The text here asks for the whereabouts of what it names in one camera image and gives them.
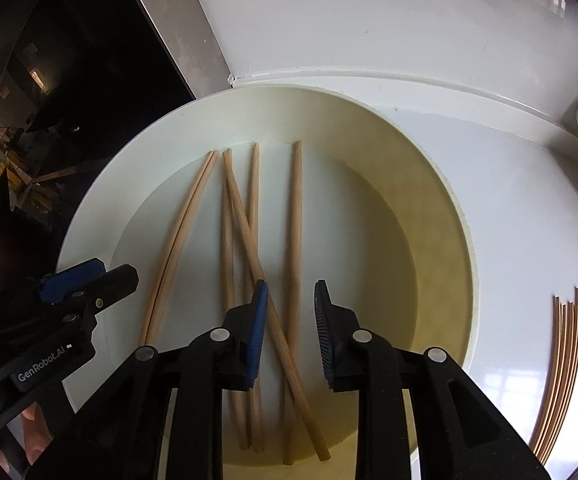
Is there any wooden chopstick eleven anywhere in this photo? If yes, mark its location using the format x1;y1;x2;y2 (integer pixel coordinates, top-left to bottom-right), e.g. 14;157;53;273
220;177;250;450

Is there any wooden chopstick five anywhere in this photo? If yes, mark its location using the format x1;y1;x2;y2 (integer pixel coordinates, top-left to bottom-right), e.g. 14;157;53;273
542;301;573;464

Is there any wooden chopstick four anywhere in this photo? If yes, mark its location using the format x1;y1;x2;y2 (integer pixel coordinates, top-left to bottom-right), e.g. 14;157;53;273
536;301;568;463

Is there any wooden chopstick seven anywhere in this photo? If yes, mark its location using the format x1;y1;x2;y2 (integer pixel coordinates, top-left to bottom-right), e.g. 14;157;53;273
538;286;578;463

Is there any wooden chopstick one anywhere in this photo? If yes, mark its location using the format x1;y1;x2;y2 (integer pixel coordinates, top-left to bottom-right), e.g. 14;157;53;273
138;151;217;346

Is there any wooden chopstick ten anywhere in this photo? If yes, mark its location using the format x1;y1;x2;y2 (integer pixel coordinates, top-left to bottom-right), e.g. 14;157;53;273
144;150;220;348

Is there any wooden chopstick nine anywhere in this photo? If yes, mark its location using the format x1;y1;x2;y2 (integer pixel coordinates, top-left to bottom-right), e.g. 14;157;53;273
248;143;265;453

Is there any white round basin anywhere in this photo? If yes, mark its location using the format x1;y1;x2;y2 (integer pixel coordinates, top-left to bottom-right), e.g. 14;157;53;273
59;86;476;479

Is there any wooden chopstick two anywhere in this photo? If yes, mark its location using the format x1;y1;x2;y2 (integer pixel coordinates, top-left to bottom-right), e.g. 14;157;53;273
223;148;331;462

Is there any wooden chopstick three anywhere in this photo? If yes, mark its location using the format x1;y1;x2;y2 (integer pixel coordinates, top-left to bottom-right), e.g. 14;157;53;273
530;296;562;456

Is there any person left hand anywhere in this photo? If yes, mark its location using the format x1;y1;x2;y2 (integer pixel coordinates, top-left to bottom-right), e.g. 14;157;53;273
0;403;52;474

